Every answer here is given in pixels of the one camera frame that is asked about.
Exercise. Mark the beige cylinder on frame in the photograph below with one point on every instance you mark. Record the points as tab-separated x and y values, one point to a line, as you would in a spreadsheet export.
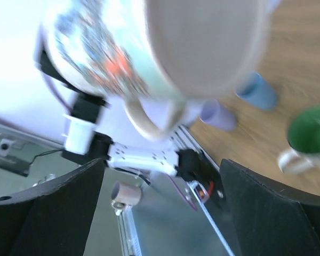
124	195

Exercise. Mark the cream patterned ceramic mug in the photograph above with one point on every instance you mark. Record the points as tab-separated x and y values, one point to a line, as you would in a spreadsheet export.
156	55

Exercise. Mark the aluminium slotted rail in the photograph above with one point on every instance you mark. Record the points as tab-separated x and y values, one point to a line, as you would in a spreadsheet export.
128	233

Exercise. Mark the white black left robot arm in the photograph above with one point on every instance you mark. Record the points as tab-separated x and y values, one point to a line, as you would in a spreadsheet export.
188	164

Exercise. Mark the blue plastic cup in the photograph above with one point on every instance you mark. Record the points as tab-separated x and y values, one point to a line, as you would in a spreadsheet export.
258	93

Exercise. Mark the lilac plastic cup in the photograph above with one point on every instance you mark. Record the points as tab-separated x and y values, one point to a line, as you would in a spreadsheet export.
215	114

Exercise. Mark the green interior white mug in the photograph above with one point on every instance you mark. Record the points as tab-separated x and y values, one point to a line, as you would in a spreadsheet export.
303	137

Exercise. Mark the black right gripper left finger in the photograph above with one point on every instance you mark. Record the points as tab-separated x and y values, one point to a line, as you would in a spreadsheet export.
53	218

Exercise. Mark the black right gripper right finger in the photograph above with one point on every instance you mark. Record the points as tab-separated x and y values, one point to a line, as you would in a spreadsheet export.
270	218

